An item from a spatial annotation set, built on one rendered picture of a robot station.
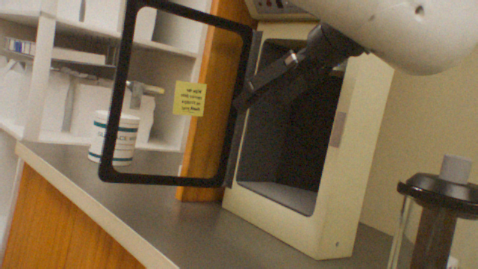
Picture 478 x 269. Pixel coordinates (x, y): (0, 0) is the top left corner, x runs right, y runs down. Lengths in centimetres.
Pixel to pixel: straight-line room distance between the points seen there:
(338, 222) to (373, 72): 31
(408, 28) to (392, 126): 82
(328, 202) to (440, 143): 46
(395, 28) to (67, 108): 170
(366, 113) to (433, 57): 39
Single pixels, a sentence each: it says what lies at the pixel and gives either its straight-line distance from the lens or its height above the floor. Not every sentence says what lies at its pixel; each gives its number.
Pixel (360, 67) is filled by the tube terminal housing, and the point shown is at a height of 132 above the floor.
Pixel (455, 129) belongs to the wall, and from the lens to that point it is 127.
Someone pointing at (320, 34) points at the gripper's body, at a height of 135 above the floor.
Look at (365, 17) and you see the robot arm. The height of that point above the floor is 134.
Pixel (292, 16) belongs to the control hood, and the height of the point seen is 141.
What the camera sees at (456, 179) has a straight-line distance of 60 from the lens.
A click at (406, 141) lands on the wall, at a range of 132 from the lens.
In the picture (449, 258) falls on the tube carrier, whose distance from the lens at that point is 58.
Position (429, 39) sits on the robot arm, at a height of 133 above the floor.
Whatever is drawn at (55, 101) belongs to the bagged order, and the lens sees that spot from 202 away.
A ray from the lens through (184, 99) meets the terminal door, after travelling 103.
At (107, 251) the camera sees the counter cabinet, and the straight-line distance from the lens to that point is 106.
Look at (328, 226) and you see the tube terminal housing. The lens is 93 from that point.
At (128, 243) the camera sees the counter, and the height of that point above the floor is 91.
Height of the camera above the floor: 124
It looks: 6 degrees down
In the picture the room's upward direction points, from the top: 11 degrees clockwise
